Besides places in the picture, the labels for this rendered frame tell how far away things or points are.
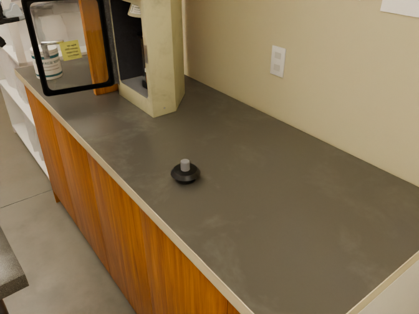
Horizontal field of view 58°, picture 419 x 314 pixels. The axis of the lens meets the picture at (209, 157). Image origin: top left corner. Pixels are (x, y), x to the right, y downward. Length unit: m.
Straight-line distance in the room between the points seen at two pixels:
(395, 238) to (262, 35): 0.92
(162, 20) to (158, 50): 0.11
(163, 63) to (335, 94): 0.66
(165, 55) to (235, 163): 0.53
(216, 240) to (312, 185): 0.38
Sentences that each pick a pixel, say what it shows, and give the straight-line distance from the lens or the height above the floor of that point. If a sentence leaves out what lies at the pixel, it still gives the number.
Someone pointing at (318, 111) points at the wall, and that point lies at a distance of 1.47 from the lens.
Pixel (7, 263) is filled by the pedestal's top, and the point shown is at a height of 0.94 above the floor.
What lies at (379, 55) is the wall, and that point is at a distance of 1.29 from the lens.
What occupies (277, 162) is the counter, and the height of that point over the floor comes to 0.94.
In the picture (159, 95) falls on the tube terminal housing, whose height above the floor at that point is 1.03.
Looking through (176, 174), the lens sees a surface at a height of 0.98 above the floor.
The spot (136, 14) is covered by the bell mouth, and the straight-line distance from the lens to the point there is 1.55.
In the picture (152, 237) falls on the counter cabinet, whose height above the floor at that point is 0.77.
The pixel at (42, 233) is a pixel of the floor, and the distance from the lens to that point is 2.58.
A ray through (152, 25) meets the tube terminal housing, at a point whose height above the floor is 1.30.
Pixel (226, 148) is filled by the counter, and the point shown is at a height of 0.94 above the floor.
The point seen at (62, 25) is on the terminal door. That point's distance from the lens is 1.70.
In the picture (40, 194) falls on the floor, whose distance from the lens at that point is 2.92.
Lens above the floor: 1.62
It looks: 32 degrees down
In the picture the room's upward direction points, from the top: straight up
